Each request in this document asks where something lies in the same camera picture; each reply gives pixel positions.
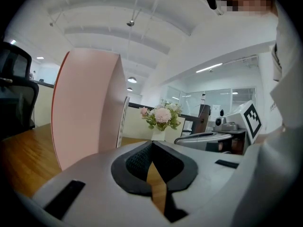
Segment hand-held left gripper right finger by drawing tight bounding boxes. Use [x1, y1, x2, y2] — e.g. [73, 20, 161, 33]
[152, 140, 244, 227]

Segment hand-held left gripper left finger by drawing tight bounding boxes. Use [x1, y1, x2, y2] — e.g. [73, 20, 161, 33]
[32, 140, 170, 227]

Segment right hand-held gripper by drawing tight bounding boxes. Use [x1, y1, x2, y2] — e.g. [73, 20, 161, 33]
[174, 100, 263, 155]

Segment white perforated file holder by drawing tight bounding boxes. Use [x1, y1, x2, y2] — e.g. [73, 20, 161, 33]
[116, 96, 131, 148]

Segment pink folder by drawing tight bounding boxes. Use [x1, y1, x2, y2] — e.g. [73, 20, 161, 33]
[50, 48, 129, 172]

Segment white vase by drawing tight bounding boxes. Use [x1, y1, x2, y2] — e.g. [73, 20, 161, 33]
[151, 127, 167, 142]

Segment pink and white flower bouquet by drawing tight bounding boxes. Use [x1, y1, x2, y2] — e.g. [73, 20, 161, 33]
[139, 99, 183, 132]

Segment ceiling light tube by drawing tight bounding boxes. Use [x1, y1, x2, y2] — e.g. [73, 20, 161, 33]
[195, 62, 224, 74]

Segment person's white shirt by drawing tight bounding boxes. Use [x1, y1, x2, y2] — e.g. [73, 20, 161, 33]
[231, 0, 303, 227]

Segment black office chair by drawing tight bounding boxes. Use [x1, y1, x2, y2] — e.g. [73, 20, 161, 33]
[0, 41, 40, 141]

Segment glass wall panels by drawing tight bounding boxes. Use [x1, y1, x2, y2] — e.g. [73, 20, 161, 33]
[166, 86, 257, 118]

